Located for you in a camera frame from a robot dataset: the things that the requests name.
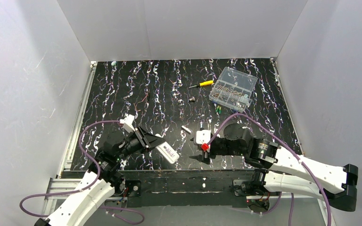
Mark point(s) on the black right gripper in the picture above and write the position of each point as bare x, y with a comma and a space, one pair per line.
208, 151

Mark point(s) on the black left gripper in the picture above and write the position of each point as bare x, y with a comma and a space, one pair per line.
141, 137

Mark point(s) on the white remote control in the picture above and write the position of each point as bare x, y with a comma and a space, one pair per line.
167, 152

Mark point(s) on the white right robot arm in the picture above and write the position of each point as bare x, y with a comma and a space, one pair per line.
278, 170

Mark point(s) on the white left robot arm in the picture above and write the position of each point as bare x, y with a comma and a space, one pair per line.
103, 178

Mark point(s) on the silver metal transceiver module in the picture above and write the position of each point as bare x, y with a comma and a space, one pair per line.
186, 129

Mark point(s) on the clear plastic screw box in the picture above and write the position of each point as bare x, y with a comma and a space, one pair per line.
233, 90

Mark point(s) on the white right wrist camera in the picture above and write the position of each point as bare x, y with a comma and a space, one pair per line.
202, 138

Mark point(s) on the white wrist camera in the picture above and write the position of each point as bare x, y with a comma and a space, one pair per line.
202, 138
127, 123

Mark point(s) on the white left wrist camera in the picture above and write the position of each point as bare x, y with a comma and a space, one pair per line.
127, 123

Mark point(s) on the yellow-handled screwdriver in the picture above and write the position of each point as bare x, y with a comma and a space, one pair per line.
202, 84

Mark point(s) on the aluminium frame rail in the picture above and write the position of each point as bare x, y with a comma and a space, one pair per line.
72, 143

